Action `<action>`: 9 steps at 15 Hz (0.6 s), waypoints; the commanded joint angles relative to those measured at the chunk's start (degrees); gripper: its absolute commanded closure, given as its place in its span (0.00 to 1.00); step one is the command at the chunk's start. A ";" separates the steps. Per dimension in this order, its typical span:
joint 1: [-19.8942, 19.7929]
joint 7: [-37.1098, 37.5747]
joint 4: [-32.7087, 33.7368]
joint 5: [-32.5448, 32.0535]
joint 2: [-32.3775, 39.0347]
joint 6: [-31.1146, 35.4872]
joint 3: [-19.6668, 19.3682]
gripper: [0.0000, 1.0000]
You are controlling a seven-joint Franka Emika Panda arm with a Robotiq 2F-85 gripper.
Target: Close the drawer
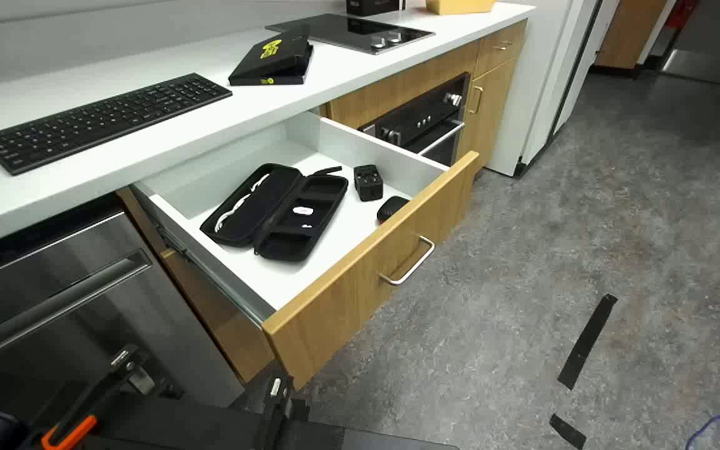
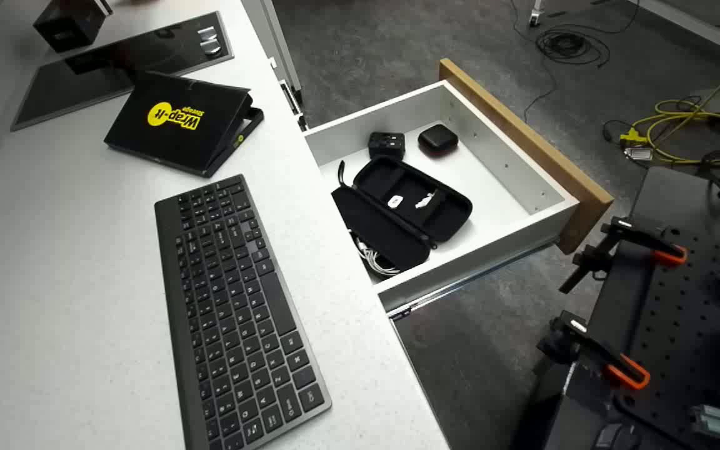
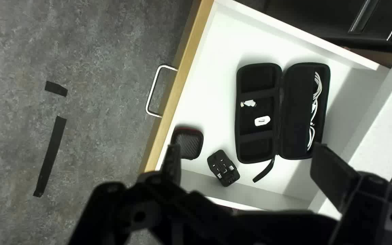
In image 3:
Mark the small white charger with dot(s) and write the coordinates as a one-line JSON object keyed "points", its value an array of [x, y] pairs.
{"points": [[262, 119]]}

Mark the open black zipper case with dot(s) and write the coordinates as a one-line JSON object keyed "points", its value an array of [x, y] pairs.
{"points": [[296, 99]]}

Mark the long black tape strip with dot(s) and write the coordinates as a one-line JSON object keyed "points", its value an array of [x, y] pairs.
{"points": [[50, 155]]}

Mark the short black tape piece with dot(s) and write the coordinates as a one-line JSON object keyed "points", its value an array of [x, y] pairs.
{"points": [[56, 88]]}

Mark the small black red pouch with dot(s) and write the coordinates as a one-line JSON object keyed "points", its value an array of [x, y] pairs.
{"points": [[190, 141]]}

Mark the black plug adapter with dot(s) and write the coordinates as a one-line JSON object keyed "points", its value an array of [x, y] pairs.
{"points": [[223, 167]]}

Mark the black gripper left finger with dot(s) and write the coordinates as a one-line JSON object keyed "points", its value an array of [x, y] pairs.
{"points": [[172, 163]]}

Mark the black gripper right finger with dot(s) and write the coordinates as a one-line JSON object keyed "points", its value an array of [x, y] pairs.
{"points": [[334, 176]]}

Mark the small white connector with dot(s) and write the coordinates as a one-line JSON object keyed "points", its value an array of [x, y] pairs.
{"points": [[248, 103]]}

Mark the white wooden drawer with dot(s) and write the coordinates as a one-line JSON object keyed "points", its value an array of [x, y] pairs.
{"points": [[224, 35]]}

